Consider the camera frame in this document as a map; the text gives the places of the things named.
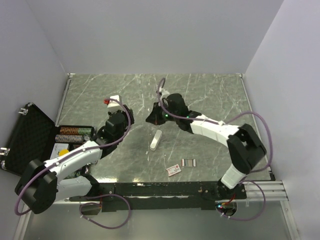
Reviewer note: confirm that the red white staple box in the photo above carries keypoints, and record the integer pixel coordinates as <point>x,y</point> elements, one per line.
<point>173,170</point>

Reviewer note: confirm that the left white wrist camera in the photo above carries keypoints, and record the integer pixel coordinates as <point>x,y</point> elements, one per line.
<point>113,103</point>

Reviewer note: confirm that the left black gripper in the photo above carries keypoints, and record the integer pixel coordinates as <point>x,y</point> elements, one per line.
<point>129,111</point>

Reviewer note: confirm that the black poker chip case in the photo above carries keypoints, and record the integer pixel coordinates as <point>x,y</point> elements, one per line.
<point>36,136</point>

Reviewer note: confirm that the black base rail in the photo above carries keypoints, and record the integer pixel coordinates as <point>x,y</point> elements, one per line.
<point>162,195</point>

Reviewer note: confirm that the white stapler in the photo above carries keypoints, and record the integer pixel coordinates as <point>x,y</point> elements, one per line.
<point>156,140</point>

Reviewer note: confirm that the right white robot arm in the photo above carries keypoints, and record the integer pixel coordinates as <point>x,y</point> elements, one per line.
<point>245,147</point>

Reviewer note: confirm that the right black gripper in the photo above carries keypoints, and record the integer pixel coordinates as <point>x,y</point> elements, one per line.
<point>154,117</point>

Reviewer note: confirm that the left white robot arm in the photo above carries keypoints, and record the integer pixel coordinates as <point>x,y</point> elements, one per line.
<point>41,183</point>

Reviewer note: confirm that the staple box tray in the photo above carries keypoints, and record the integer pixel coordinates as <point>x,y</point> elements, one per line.
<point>188,162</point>

